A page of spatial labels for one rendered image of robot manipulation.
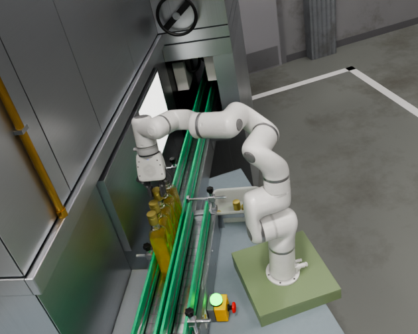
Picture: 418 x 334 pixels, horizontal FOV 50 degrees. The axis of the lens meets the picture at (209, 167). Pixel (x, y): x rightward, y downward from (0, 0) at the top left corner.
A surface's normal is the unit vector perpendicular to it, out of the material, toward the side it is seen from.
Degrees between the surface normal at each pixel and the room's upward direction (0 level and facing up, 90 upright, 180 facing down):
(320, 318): 0
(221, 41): 90
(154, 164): 74
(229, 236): 0
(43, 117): 90
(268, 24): 90
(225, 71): 90
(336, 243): 0
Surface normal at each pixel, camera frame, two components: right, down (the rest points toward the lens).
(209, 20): -0.11, 0.60
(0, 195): 0.98, -0.08
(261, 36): 0.27, 0.52
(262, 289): -0.13, -0.78
